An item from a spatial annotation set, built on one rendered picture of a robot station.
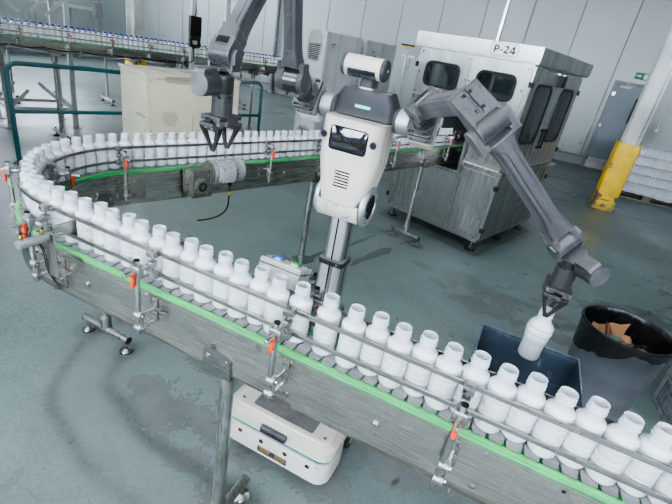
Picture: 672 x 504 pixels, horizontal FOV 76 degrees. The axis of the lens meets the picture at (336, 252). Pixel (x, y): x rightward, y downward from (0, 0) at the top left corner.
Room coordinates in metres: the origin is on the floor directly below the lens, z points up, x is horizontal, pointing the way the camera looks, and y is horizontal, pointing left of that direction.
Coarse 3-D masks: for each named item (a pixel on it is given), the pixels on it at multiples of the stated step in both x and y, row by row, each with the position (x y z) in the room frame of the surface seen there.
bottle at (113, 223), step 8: (112, 208) 1.18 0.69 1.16; (112, 216) 1.15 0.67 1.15; (104, 224) 1.15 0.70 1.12; (112, 224) 1.15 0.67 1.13; (120, 224) 1.17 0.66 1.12; (104, 240) 1.14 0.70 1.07; (112, 240) 1.14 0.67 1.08; (112, 248) 1.14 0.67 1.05; (104, 256) 1.15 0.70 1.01; (112, 256) 1.14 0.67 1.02
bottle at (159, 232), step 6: (156, 228) 1.12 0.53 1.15; (162, 228) 1.13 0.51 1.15; (156, 234) 1.10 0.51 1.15; (162, 234) 1.10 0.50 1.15; (150, 240) 1.10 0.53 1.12; (156, 240) 1.09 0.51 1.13; (162, 240) 1.10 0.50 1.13; (150, 246) 1.09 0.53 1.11; (156, 246) 1.09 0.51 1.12; (162, 246) 1.09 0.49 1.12; (150, 258) 1.09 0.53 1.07; (156, 258) 1.09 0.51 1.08
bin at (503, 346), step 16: (480, 336) 1.27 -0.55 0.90; (496, 336) 1.25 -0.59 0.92; (512, 336) 1.24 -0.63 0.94; (496, 352) 1.25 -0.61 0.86; (512, 352) 1.23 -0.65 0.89; (544, 352) 1.20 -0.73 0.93; (560, 352) 1.19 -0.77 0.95; (496, 368) 1.24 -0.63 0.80; (528, 368) 1.21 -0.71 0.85; (544, 368) 1.19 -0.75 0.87; (560, 368) 1.18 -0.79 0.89; (576, 368) 1.13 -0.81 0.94; (560, 384) 1.17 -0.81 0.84; (576, 384) 1.06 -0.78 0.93
